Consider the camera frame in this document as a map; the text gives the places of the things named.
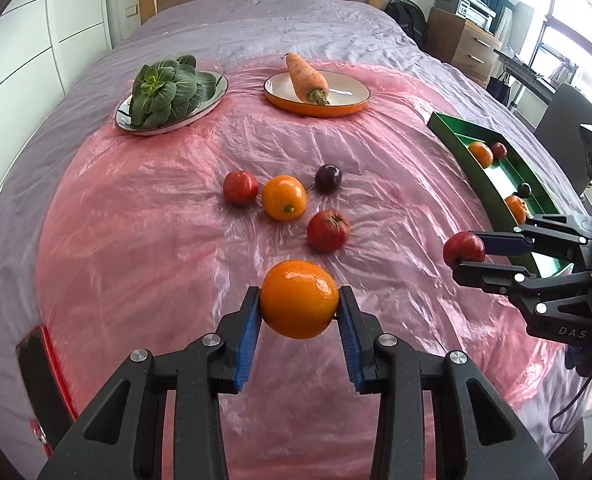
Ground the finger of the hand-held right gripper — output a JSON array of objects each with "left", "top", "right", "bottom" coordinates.
[
  {"left": 453, "top": 260, "right": 592, "bottom": 343},
  {"left": 486, "top": 214, "right": 592, "bottom": 261}
]

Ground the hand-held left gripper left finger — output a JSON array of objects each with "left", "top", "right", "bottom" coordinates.
[{"left": 36, "top": 286, "right": 263, "bottom": 480}]

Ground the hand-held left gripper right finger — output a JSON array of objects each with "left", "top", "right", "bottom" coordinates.
[{"left": 337, "top": 285, "right": 547, "bottom": 480}]

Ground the orange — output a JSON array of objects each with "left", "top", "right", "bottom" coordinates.
[
  {"left": 262, "top": 175, "right": 308, "bottom": 222},
  {"left": 467, "top": 141, "right": 495, "bottom": 169},
  {"left": 504, "top": 194, "right": 529, "bottom": 225},
  {"left": 259, "top": 259, "right": 340, "bottom": 340}
]

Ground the green rectangular tray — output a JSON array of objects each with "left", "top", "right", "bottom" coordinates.
[{"left": 427, "top": 111, "right": 577, "bottom": 278}]

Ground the person's right hand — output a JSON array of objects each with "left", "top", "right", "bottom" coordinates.
[{"left": 567, "top": 344, "right": 592, "bottom": 376}]

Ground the grey office chair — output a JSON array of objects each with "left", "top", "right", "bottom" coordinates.
[{"left": 533, "top": 82, "right": 592, "bottom": 201}]

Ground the pink plastic sheet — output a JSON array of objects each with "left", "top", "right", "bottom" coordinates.
[{"left": 33, "top": 57, "right": 577, "bottom": 480}]

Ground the cluttered desk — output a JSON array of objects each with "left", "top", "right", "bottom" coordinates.
[{"left": 493, "top": 47, "right": 577, "bottom": 106}]

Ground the dark blue bag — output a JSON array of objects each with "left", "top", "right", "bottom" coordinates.
[{"left": 486, "top": 72, "right": 514, "bottom": 106}]

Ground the wooden dresser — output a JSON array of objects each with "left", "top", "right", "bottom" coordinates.
[{"left": 427, "top": 7, "right": 504, "bottom": 86}]

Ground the phone in red case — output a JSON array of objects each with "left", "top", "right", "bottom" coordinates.
[{"left": 16, "top": 325, "right": 79, "bottom": 448}]

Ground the orange rimmed white plate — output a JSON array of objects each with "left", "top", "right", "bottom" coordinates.
[{"left": 263, "top": 71, "right": 370, "bottom": 118}]

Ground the grey white printer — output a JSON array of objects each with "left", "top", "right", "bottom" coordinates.
[{"left": 435, "top": 0, "right": 497, "bottom": 31}]

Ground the black backpack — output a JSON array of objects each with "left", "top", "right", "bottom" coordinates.
[{"left": 385, "top": 0, "right": 429, "bottom": 51}]

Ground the bok choy on plate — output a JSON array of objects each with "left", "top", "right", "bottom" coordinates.
[{"left": 115, "top": 70, "right": 228, "bottom": 136}]

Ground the orange carrot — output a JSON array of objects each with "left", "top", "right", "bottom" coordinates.
[{"left": 285, "top": 52, "right": 331, "bottom": 106}]

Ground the white wardrobe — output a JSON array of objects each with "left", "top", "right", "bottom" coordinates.
[{"left": 0, "top": 0, "right": 113, "bottom": 221}]

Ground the black cable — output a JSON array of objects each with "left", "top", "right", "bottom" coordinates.
[{"left": 550, "top": 367, "right": 592, "bottom": 433}]

